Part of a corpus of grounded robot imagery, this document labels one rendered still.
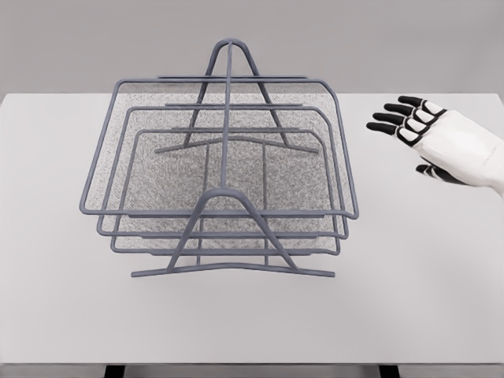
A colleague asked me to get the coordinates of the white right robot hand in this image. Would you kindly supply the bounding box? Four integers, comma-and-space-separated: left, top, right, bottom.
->
365, 94, 498, 187

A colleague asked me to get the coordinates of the grey mesh folder tray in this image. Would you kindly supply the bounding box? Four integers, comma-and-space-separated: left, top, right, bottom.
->
95, 105, 352, 239
110, 128, 342, 254
79, 76, 361, 219

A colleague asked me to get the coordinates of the grey wire rack frame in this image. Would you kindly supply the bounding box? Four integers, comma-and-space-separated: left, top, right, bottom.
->
131, 38, 336, 279

